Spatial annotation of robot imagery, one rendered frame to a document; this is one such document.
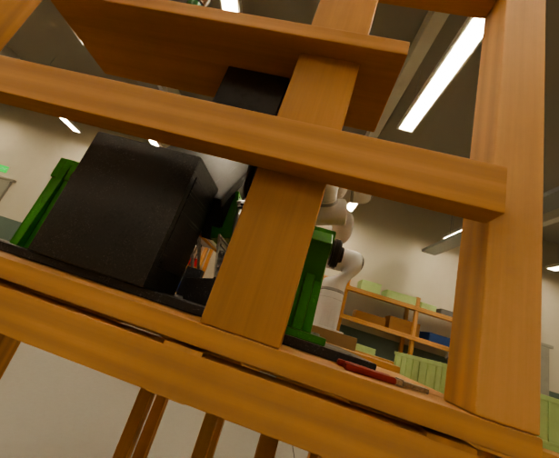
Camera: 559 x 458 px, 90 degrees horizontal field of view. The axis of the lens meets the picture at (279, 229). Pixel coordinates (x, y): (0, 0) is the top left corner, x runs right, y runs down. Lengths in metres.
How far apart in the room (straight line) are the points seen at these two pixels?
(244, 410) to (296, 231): 0.29
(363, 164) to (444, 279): 7.14
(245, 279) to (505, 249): 0.45
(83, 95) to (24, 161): 9.06
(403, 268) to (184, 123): 6.83
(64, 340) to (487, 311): 0.69
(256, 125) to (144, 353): 0.44
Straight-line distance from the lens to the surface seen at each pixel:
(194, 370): 0.51
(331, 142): 0.54
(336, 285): 1.43
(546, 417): 1.53
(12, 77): 0.88
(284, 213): 0.52
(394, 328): 6.42
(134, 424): 1.41
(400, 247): 7.30
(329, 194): 0.81
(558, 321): 9.08
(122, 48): 1.06
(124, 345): 0.55
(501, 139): 0.73
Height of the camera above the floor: 0.92
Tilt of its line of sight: 17 degrees up
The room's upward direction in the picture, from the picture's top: 18 degrees clockwise
